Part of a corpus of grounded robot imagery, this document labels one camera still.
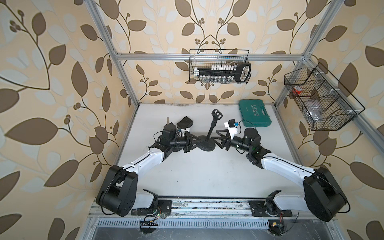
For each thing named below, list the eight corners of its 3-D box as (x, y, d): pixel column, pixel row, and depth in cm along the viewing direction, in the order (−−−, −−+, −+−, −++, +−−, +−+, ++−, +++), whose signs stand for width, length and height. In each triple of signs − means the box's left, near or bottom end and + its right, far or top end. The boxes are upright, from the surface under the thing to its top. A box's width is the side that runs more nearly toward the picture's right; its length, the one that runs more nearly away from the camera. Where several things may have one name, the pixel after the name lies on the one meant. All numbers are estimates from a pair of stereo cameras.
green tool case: (243, 126, 109) (245, 122, 105) (237, 102, 125) (238, 98, 121) (270, 126, 109) (272, 122, 105) (260, 102, 125) (262, 97, 121)
